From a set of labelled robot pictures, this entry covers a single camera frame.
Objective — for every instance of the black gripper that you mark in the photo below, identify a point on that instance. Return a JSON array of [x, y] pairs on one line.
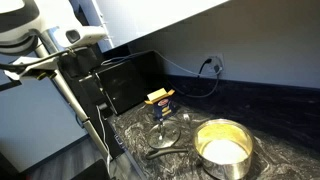
[[78, 61]]

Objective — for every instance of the silver fork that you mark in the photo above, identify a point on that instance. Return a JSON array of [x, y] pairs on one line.
[[185, 117]]

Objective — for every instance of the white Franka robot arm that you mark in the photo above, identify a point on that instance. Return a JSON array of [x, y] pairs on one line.
[[50, 13]]

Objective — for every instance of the glass pot lid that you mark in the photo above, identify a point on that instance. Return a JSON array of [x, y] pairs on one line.
[[166, 136]]

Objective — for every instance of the black stand column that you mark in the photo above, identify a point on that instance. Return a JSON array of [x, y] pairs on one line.
[[91, 110]]

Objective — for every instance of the black box appliance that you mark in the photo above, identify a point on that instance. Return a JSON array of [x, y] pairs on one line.
[[123, 86]]

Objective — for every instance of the blue pasta box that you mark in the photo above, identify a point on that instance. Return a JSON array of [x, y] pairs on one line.
[[163, 108]]

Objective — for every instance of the white wall cabinet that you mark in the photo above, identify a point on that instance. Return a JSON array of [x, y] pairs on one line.
[[150, 16]]

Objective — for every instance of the white wall outlet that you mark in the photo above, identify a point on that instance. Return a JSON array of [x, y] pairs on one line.
[[220, 60]]

